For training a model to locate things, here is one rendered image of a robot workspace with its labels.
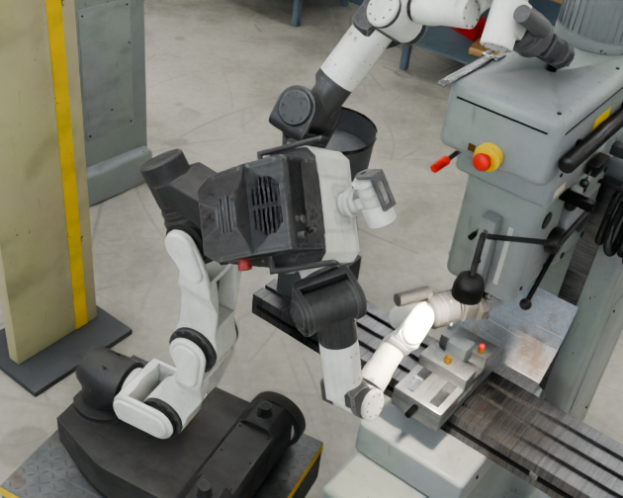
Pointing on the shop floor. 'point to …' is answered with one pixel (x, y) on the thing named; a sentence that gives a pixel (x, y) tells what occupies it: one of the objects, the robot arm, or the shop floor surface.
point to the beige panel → (38, 193)
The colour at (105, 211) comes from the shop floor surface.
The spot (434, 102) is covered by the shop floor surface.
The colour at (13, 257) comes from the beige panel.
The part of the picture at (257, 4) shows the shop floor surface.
